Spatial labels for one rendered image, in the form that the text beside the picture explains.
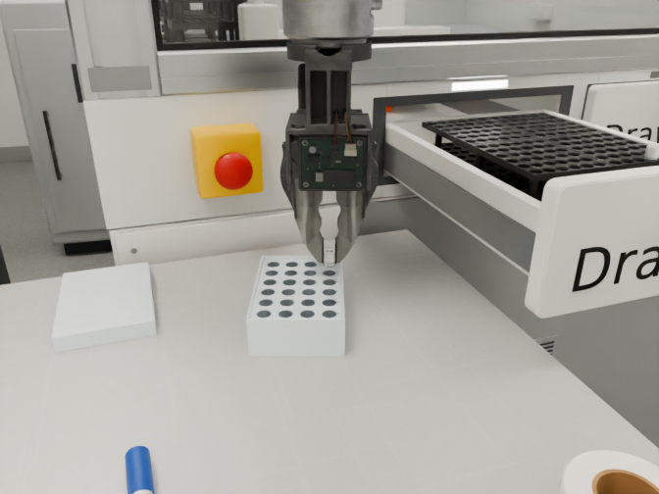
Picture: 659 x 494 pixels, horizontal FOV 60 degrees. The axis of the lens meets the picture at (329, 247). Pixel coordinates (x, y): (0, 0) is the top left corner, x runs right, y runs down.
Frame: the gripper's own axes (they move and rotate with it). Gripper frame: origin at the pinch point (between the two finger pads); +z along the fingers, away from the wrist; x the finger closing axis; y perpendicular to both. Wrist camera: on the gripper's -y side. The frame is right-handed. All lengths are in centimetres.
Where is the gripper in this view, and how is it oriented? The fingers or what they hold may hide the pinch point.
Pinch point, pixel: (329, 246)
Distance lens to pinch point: 57.8
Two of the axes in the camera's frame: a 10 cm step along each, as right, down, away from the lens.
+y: -0.1, 4.3, -9.0
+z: 0.0, 9.0, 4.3
